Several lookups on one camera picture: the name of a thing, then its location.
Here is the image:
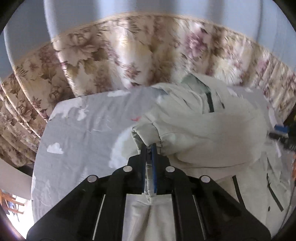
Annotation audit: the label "grey bed sheet white prints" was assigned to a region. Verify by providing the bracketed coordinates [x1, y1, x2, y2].
[31, 86, 293, 235]

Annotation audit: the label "cream white large jacket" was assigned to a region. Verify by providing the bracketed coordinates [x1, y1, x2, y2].
[121, 74, 292, 235]

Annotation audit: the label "floral and blue curtain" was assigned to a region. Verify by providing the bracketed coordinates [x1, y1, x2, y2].
[1, 1, 295, 167]

